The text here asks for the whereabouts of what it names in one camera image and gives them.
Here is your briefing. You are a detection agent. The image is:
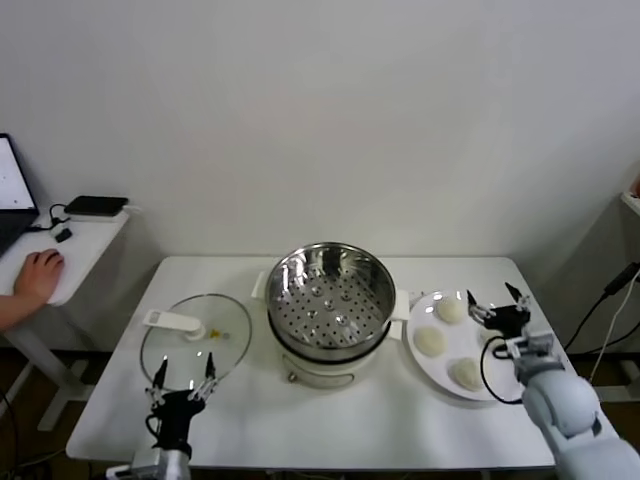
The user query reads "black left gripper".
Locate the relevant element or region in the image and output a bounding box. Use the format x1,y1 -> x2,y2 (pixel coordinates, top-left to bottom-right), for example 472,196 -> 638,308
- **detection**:
143,351 -> 221,450

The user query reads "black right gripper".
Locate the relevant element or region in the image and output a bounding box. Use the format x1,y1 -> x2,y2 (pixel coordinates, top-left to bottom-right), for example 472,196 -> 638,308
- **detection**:
466,281 -> 532,335

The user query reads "person's bare forearm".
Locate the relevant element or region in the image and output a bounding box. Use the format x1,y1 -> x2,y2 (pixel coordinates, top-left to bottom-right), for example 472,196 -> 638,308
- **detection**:
0,292 -> 41,331

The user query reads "stainless steel steamer basket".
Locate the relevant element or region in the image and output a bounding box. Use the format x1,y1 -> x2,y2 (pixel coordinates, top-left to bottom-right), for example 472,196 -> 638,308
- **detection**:
251,242 -> 412,352

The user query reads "person's bare hand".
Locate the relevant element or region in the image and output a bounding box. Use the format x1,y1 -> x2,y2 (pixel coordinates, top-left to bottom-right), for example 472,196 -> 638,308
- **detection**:
12,248 -> 66,304

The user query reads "white round plate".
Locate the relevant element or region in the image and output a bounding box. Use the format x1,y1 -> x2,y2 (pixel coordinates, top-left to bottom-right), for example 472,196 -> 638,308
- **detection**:
405,289 -> 530,402

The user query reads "white electric cooker base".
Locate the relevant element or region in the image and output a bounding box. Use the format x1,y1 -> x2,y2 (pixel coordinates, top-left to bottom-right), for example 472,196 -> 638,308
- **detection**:
267,299 -> 404,391

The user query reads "white side desk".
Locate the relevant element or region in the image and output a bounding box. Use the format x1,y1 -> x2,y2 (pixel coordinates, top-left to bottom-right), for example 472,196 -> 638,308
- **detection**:
0,212 -> 131,432

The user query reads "flat black device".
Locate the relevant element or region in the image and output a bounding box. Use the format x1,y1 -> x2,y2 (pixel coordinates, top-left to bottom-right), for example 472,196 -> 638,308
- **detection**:
63,195 -> 130,217

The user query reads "black laptop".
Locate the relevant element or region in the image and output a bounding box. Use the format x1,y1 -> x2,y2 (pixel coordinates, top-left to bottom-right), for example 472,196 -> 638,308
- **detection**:
0,132 -> 41,256

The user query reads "glass lid white handle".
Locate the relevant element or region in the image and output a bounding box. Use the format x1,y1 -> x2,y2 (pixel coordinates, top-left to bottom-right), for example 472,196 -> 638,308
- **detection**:
139,293 -> 253,393

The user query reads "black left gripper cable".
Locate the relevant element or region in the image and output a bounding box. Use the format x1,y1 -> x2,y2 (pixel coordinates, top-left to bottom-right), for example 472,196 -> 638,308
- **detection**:
144,412 -> 166,442

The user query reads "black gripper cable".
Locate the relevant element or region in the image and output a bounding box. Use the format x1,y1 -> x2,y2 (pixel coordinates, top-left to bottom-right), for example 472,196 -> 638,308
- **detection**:
144,412 -> 166,442
480,335 -> 526,405

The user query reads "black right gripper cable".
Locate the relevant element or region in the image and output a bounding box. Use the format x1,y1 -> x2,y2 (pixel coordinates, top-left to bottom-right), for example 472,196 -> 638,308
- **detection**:
480,335 -> 526,405

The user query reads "white hanging cable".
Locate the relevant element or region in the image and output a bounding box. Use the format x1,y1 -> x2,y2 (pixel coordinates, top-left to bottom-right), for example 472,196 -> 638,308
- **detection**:
587,279 -> 640,389

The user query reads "black cable with adapter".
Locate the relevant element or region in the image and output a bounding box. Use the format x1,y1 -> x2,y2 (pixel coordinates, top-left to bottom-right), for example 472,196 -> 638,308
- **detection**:
564,262 -> 640,351

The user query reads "black floor cable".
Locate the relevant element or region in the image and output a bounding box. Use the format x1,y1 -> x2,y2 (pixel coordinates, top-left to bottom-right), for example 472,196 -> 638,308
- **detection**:
0,389 -> 21,471

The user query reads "black desk cable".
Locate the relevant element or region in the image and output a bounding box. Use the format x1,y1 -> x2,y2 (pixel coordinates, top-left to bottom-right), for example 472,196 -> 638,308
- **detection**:
27,202 -> 69,234

